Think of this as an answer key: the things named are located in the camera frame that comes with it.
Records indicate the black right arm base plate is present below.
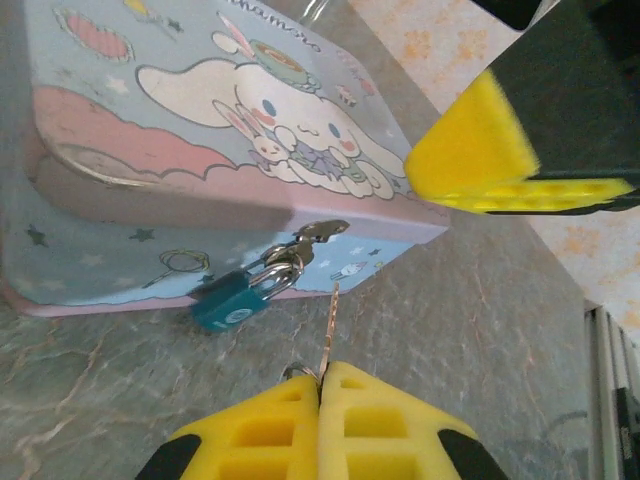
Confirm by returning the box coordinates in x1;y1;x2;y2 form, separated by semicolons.
615;385;640;480

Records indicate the pastel cartoon print tin box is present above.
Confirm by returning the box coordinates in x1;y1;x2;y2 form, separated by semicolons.
0;0;451;319

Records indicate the small metal key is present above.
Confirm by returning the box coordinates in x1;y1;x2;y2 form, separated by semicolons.
319;281;342;384

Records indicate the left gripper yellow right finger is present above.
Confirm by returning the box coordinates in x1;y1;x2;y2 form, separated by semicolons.
317;359;510;480

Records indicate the small blue padlock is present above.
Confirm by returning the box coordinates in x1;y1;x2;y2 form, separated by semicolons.
189;243;307;334

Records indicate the aluminium grooved base beam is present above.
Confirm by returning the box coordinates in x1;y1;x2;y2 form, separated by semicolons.
583;298;640;480

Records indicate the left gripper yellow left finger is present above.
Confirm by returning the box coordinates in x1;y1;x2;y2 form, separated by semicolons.
133;374;322;480

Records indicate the small silver key ring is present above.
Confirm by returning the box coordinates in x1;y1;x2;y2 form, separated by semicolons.
283;361;321;385

